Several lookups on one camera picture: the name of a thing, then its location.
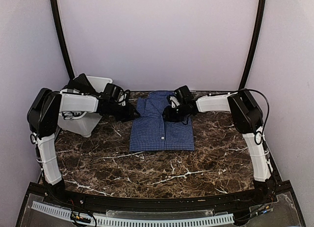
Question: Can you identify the left black frame post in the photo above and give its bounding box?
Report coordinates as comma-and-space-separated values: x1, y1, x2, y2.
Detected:
50, 0, 75, 80

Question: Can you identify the black white patterned shirt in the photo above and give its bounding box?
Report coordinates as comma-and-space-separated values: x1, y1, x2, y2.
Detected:
59, 73, 99, 120

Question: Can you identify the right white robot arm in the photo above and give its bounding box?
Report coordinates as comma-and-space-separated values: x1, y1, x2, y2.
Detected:
162, 86, 273, 182

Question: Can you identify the white plastic bin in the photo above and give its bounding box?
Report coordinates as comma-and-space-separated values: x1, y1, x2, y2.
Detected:
58, 74, 113, 138

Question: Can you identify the white slotted cable duct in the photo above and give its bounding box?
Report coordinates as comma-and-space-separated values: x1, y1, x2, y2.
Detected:
31, 201, 235, 227

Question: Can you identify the black frame post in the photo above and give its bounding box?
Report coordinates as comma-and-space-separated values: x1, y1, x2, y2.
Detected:
238, 0, 266, 89
50, 0, 75, 80

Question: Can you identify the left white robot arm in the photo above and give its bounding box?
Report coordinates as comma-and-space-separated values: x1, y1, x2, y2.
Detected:
27, 88, 140, 186

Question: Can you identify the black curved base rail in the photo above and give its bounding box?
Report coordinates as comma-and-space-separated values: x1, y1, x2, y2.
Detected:
16, 180, 306, 227

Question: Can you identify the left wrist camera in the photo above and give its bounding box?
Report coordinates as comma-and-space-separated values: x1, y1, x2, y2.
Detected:
101, 83, 123, 102

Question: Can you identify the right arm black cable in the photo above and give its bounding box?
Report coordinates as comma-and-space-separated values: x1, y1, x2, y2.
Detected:
242, 88, 270, 145

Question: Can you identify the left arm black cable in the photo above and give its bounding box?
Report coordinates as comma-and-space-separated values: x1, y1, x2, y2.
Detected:
117, 89, 132, 106

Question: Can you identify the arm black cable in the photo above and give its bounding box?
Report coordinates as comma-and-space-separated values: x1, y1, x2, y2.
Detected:
242, 88, 270, 145
117, 89, 132, 106

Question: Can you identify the blue checked long sleeve shirt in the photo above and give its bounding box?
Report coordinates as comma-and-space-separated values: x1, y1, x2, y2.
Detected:
129, 90, 195, 152

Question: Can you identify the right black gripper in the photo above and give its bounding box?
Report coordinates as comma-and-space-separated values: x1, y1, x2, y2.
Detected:
161, 103, 188, 122

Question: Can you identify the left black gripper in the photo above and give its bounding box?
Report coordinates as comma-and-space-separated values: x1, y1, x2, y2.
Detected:
108, 101, 140, 122

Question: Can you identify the right black frame post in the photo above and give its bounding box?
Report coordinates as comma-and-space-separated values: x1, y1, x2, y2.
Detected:
238, 0, 266, 89

